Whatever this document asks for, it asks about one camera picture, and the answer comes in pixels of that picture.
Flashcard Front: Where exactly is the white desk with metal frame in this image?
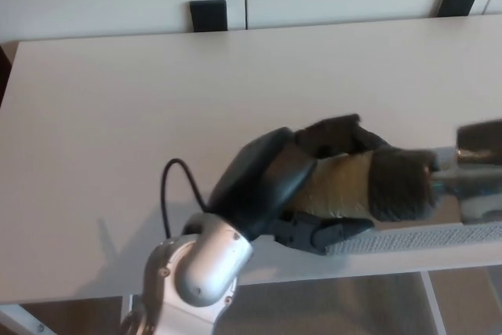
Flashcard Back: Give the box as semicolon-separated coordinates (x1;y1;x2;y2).
0;13;502;335

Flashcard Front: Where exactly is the garden shovel with handle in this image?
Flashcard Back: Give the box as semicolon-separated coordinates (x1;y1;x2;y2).
289;116;502;227

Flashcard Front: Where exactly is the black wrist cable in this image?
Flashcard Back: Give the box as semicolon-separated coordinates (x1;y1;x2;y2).
161;158;209;239

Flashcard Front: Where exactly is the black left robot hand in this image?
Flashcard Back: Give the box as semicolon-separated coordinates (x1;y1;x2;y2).
206;113;395;257

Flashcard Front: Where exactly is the dark brown furniture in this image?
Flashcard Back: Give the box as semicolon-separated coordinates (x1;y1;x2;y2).
0;44;13;109

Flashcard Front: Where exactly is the grey perforated plastic basket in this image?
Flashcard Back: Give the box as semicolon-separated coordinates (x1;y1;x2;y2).
326;145;502;258

